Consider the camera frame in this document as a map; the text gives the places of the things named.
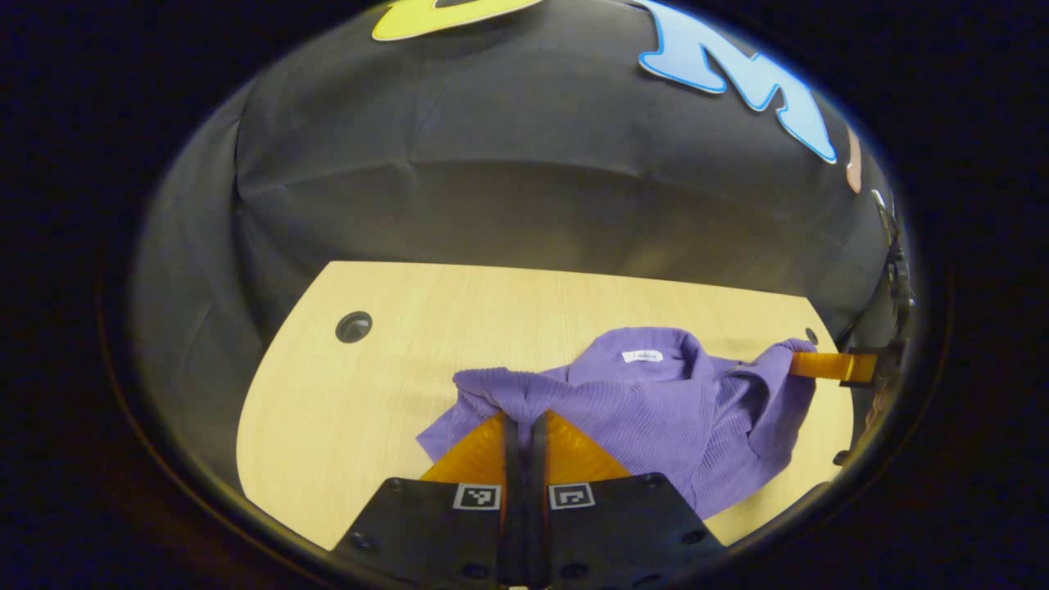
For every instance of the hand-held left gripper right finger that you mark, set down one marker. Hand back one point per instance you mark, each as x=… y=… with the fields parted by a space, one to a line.
x=537 y=492

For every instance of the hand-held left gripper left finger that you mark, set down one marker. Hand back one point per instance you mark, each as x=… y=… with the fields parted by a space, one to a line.
x=512 y=492

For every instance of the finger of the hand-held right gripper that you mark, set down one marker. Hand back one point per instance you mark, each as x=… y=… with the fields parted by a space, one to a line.
x=824 y=365

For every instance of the purple shirt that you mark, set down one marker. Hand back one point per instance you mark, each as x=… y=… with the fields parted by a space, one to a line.
x=656 y=410

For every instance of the black backdrop cloth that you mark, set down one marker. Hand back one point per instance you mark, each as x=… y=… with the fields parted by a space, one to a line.
x=492 y=164

